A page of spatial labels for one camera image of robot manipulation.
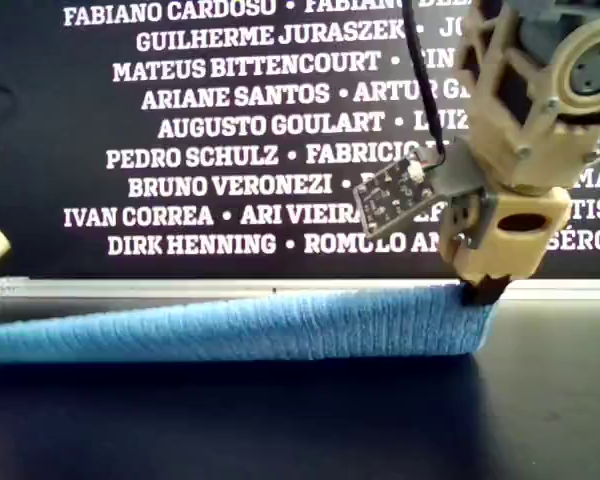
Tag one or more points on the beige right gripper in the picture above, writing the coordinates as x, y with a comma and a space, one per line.
525, 255

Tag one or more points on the light blue microfibre cloth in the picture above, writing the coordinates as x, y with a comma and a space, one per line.
230, 330

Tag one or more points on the black banner with white names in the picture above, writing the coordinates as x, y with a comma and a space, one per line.
40, 150

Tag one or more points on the grey right camera bracket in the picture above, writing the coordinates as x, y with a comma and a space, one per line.
460, 172

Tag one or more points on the aluminium table frame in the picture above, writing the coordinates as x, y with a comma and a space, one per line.
130, 287

